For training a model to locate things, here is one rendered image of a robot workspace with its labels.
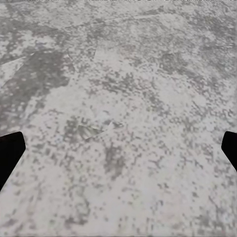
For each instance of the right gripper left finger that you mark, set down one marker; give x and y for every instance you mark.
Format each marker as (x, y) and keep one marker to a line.
(12, 147)

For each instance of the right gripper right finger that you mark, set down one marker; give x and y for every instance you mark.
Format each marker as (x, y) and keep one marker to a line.
(229, 147)

